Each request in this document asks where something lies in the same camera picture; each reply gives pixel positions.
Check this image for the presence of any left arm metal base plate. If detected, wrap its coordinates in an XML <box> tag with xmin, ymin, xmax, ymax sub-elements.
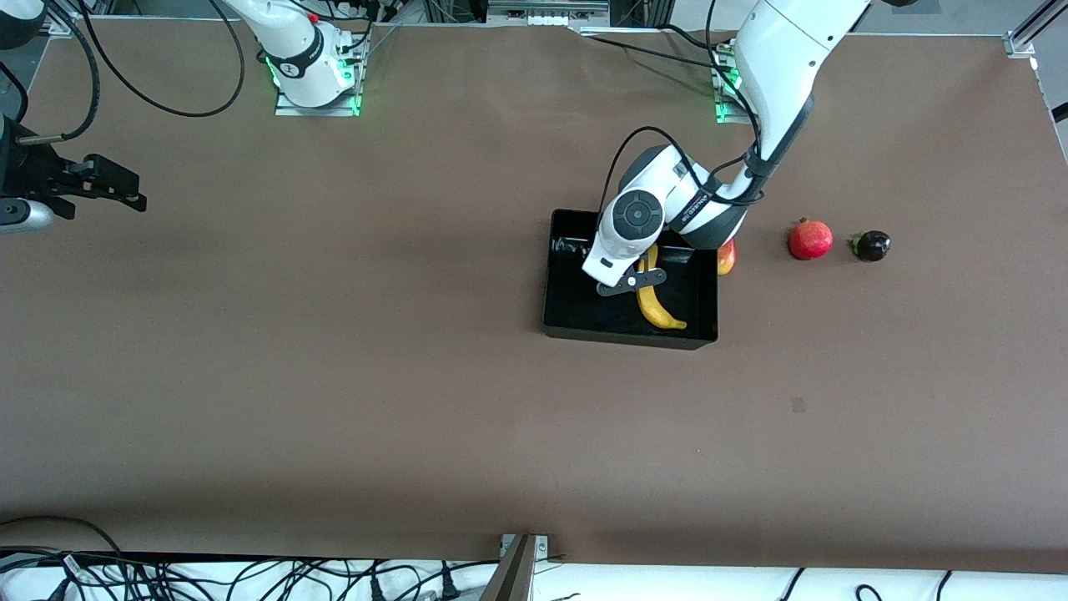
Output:
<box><xmin>713</xmin><ymin>42</ymin><xmax>756</xmax><ymax>126</ymax></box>

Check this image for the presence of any black floor cable tangle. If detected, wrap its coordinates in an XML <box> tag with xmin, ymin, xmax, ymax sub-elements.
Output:
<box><xmin>0</xmin><ymin>547</ymin><xmax>501</xmax><ymax>601</ymax></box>

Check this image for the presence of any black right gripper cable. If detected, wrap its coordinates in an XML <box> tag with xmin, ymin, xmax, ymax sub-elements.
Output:
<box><xmin>17</xmin><ymin>0</ymin><xmax>103</xmax><ymax>144</ymax></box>

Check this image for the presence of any black arched floor cable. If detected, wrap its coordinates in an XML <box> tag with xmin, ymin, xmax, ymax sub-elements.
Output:
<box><xmin>0</xmin><ymin>516</ymin><xmax>126</xmax><ymax>558</ymax></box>

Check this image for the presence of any black plastic tray box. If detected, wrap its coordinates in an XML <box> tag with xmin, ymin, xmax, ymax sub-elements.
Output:
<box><xmin>542</xmin><ymin>209</ymin><xmax>720</xmax><ymax>351</ymax></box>

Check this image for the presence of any yellow banana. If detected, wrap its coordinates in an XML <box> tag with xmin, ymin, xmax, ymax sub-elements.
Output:
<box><xmin>636</xmin><ymin>244</ymin><xmax>688</xmax><ymax>331</ymax></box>

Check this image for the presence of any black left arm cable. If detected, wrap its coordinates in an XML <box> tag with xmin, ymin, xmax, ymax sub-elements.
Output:
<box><xmin>597</xmin><ymin>0</ymin><xmax>767</xmax><ymax>220</ymax></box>

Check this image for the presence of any brown table cover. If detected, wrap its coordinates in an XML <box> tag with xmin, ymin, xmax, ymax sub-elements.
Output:
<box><xmin>0</xmin><ymin>17</ymin><xmax>1068</xmax><ymax>577</ymax></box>

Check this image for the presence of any aluminium frame rail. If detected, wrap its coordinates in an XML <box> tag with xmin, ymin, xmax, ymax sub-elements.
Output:
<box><xmin>484</xmin><ymin>0</ymin><xmax>612</xmax><ymax>28</ymax></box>

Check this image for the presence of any red pomegranate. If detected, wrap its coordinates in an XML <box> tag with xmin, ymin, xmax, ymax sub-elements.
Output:
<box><xmin>788</xmin><ymin>218</ymin><xmax>834</xmax><ymax>261</ymax></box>

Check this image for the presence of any black cable on table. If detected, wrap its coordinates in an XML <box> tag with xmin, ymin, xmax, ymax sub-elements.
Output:
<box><xmin>584</xmin><ymin>23</ymin><xmax>735</xmax><ymax>72</ymax></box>

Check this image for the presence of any dark purple mangosteen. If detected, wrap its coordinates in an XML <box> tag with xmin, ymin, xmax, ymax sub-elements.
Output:
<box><xmin>849</xmin><ymin>230</ymin><xmax>892</xmax><ymax>263</ymax></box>

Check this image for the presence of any black looping right arm cable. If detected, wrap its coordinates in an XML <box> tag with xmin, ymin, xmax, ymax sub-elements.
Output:
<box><xmin>79</xmin><ymin>0</ymin><xmax>247</xmax><ymax>118</ymax></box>

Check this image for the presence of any aluminium corner profile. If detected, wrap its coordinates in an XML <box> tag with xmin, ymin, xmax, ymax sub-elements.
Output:
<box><xmin>46</xmin><ymin>0</ymin><xmax>113</xmax><ymax>38</ymax></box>
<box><xmin>1005</xmin><ymin>0</ymin><xmax>1068</xmax><ymax>59</ymax></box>

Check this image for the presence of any metal frame bracket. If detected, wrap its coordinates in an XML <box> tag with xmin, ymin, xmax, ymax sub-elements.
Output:
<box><xmin>480</xmin><ymin>533</ymin><xmax>552</xmax><ymax>601</ymax></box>

